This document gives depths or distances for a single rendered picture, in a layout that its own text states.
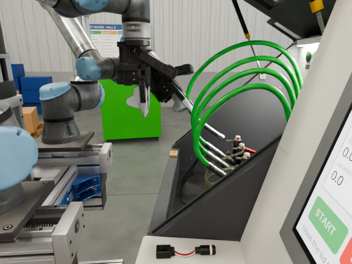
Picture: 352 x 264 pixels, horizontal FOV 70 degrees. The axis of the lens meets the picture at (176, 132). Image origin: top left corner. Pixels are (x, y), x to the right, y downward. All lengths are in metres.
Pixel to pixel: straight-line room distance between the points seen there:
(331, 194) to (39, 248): 0.59
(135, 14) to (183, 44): 6.63
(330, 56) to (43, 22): 7.62
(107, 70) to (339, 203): 0.75
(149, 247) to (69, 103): 0.70
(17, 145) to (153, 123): 3.75
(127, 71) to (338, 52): 0.48
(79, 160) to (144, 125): 3.13
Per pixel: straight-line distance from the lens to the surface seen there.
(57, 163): 1.14
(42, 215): 0.77
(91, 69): 0.85
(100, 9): 0.65
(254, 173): 0.54
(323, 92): 0.44
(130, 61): 0.72
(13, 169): 0.52
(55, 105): 1.08
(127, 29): 0.70
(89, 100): 1.15
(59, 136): 1.09
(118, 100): 4.07
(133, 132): 4.20
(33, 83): 7.01
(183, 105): 0.82
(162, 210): 0.75
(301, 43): 1.12
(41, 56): 7.84
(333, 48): 0.47
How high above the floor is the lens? 1.37
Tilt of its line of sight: 16 degrees down
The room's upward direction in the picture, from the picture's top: straight up
